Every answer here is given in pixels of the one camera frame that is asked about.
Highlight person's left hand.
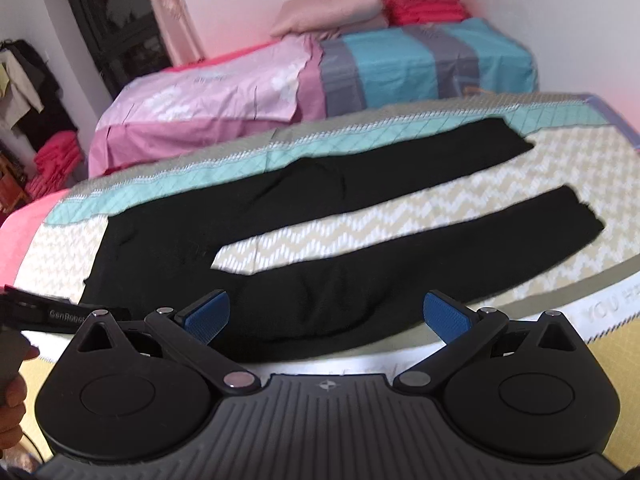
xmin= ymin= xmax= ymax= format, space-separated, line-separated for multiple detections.
xmin=0 ymin=348 xmax=40 ymax=443

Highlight teal grey striped bed sheet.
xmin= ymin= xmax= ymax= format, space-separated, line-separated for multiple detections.
xmin=300 ymin=17 xmax=539 ymax=123

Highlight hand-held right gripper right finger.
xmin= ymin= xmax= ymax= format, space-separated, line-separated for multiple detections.
xmin=394 ymin=290 xmax=584 ymax=395

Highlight beige zigzag quilt teal band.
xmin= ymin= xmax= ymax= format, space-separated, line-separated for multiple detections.
xmin=17 ymin=92 xmax=640 ymax=378

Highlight pink curtain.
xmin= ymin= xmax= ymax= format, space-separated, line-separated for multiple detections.
xmin=140 ymin=0 xmax=207 ymax=64

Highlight wooden furniture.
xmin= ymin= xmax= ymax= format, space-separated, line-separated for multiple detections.
xmin=0 ymin=150 xmax=29 ymax=217

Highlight black pants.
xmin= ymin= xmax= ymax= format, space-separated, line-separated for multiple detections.
xmin=82 ymin=117 xmax=606 ymax=363

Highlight dark window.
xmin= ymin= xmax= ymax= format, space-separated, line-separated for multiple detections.
xmin=55 ymin=0 xmax=174 ymax=99

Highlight yellow patterned mat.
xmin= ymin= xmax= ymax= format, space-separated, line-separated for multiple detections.
xmin=584 ymin=310 xmax=640 ymax=467

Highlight hanging clothes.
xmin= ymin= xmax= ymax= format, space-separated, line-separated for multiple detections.
xmin=0 ymin=37 xmax=79 ymax=152

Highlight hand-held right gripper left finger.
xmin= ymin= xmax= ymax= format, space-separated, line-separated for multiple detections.
xmin=75 ymin=290 xmax=262 ymax=394

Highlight red cloth pile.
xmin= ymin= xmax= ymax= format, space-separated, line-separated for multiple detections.
xmin=25 ymin=130 xmax=84 ymax=199

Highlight pink pillow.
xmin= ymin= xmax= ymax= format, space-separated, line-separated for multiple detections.
xmin=270 ymin=0 xmax=389 ymax=39

